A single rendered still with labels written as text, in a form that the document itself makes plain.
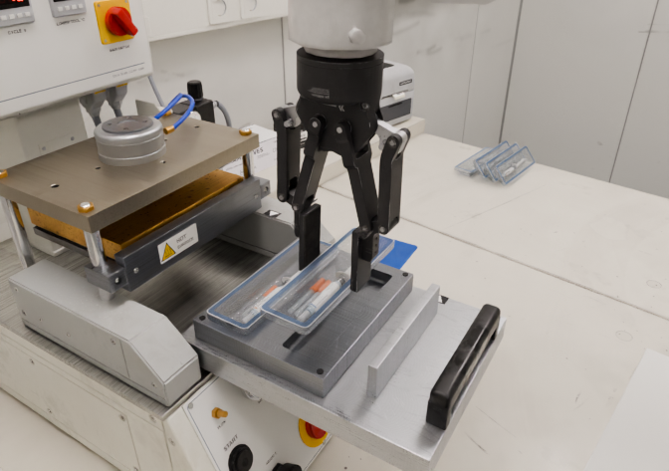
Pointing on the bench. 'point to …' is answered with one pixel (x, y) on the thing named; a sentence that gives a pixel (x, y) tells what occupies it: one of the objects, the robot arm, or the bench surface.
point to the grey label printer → (396, 93)
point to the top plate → (123, 166)
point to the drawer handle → (461, 365)
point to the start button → (242, 459)
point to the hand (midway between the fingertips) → (334, 249)
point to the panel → (248, 428)
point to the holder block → (378, 313)
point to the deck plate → (200, 296)
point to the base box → (98, 412)
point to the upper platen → (153, 214)
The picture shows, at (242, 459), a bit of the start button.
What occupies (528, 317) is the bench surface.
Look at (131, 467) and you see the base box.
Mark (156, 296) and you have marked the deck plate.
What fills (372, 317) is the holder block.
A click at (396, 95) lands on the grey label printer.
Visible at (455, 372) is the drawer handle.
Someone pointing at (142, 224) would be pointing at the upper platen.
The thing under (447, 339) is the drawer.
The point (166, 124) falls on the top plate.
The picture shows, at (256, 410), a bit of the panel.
